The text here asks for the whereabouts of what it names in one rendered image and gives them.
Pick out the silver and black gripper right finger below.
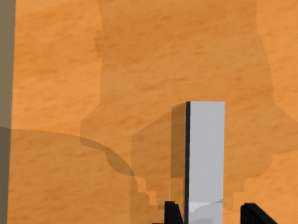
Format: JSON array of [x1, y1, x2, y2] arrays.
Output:
[[240, 203, 278, 224]]

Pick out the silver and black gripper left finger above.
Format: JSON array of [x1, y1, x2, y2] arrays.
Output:
[[152, 201, 184, 224]]

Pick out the grey square stick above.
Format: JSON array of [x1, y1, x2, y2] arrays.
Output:
[[184, 101, 225, 224]]

